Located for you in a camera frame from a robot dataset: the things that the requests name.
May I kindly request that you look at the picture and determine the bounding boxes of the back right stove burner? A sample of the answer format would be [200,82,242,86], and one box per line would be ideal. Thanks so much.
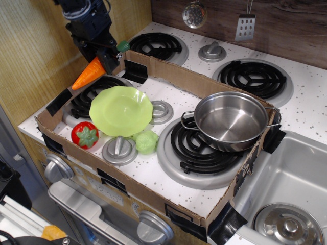
[212,58,294,108]

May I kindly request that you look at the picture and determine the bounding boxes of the hanging silver strainer ladle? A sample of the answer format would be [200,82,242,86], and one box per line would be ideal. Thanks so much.
[182,1,207,29]

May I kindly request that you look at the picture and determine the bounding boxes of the right oven front knob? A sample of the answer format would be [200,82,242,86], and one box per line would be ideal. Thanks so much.
[137,210,174,245]

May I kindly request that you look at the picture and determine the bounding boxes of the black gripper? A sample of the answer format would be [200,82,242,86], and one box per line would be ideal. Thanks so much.
[66,10,122,75]

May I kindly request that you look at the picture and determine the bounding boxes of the back left stove burner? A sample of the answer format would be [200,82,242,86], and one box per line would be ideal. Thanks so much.
[129,32,189,66]

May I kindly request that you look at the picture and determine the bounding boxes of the stainless steel pot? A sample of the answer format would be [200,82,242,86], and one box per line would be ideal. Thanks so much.
[181,91,282,152]

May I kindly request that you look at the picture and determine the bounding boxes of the red toy tomato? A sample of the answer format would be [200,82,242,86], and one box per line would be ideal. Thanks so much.
[71,121,99,149]

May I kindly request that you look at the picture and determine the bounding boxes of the oven knob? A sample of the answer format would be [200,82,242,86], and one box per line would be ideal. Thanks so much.
[137,210,174,245]
[44,153,75,183]

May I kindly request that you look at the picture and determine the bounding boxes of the orange toy carrot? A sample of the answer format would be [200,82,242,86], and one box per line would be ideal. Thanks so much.
[72,57,106,90]

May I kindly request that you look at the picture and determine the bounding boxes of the front right stove burner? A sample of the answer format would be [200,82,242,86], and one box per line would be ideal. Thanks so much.
[157,119,248,190]

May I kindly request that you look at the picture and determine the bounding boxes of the light green plastic plate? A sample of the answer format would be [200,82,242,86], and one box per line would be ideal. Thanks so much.
[89,86,153,137]

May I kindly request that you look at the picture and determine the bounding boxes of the front left stove burner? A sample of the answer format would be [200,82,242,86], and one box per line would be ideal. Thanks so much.
[62,75,133,128]

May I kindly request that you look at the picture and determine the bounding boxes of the silver oven door handle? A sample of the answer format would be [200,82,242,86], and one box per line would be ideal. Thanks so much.
[49,181,135,244]

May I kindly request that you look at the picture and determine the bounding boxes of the silver back stovetop knob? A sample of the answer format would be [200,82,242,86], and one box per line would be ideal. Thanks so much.
[198,41,227,62]

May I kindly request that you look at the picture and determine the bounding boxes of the silver front stovetop knob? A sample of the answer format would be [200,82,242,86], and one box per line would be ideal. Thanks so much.
[102,136,138,166]

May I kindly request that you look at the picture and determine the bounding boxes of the silver pot lid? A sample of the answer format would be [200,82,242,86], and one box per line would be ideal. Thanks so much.
[252,203,325,244]

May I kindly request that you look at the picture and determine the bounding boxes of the black braided cable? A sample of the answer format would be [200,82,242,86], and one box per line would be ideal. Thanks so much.
[0,229,18,245]

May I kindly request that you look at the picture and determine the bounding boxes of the silver sink basin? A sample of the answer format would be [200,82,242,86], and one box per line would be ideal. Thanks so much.
[208,130,327,245]

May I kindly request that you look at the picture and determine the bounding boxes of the stove burner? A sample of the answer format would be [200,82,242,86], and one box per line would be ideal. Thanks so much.
[212,58,294,108]
[157,119,248,190]
[62,75,133,128]
[129,32,189,66]

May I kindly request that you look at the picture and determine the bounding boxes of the brown cardboard fence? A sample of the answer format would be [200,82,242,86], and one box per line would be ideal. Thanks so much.
[36,50,285,244]

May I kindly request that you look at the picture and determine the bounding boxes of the hanging silver slotted spatula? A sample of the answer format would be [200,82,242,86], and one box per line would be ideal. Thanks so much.
[235,1,256,41]

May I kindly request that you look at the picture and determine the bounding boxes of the silver stovetop knob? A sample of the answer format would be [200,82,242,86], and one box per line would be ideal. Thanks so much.
[150,101,174,125]
[102,136,138,166]
[198,41,227,62]

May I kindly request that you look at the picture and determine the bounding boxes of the green toy lettuce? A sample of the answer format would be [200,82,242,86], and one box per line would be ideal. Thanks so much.
[132,130,159,155]

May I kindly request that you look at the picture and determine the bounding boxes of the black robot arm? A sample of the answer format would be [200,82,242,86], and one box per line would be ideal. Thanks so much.
[54,0,121,75]

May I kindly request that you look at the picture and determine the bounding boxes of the silver middle stovetop knob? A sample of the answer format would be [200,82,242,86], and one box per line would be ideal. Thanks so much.
[150,101,174,125]

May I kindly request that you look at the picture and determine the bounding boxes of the left oven front knob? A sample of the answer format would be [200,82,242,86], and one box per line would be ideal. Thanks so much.
[44,153,75,183]

